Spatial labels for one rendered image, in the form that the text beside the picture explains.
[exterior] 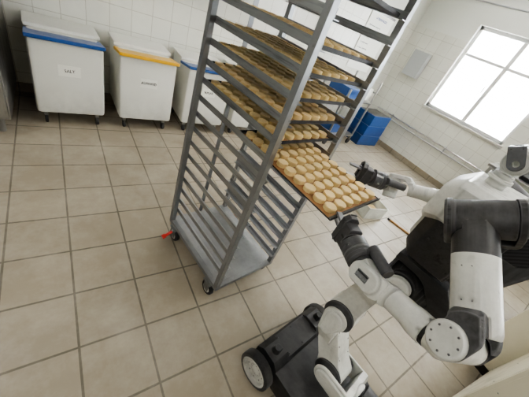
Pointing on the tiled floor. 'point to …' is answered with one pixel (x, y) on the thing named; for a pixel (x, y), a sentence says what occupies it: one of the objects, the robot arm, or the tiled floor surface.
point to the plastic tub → (375, 211)
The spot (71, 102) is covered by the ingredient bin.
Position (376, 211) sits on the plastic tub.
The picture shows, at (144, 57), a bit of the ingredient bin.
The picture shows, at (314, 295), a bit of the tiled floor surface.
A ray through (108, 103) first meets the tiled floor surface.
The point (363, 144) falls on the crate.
